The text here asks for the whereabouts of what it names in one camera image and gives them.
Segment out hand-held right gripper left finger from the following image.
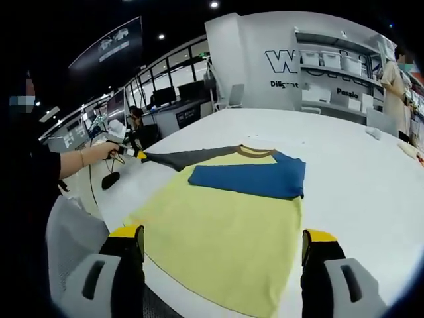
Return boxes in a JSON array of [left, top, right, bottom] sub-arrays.
[[49, 224, 146, 318]]

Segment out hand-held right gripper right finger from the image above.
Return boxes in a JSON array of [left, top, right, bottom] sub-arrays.
[[300, 228, 389, 318]]

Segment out yellow garment grey blue sleeves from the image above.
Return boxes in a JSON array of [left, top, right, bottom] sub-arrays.
[[124, 144, 307, 318]]

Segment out person's left hand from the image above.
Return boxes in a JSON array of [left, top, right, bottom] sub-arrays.
[[99, 142, 125, 162]]

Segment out large grey monitor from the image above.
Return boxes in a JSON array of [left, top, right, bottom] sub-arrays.
[[106, 91, 129, 133]]

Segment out grey office desk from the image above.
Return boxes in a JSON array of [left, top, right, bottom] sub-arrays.
[[155, 99, 215, 132]]

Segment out black computer monitor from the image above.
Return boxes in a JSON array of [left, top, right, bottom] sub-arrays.
[[177, 81, 205, 102], [152, 85, 176, 106]]

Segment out person's torso black clothing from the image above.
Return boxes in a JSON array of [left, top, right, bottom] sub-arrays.
[[0, 109, 64, 299]]

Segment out white metal rack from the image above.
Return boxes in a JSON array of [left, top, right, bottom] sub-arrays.
[[203, 56, 223, 112]]

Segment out dark overhead display screen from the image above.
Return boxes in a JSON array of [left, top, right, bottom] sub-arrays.
[[68, 15, 144, 69]]

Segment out white office chair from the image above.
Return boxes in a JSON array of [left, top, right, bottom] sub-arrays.
[[228, 83, 246, 109]]

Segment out beige cloth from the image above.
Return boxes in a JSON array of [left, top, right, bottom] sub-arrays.
[[397, 141, 420, 158]]

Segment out grey chair backrest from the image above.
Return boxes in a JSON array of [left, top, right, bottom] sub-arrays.
[[366, 107, 398, 136]]

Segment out wide white carton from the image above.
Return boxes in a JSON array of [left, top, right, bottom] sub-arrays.
[[301, 86, 332, 104]]

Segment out white storage shelf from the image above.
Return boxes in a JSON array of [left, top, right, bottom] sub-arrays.
[[294, 28, 392, 115]]

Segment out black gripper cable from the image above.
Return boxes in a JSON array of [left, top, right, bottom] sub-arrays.
[[86, 154, 125, 209]]

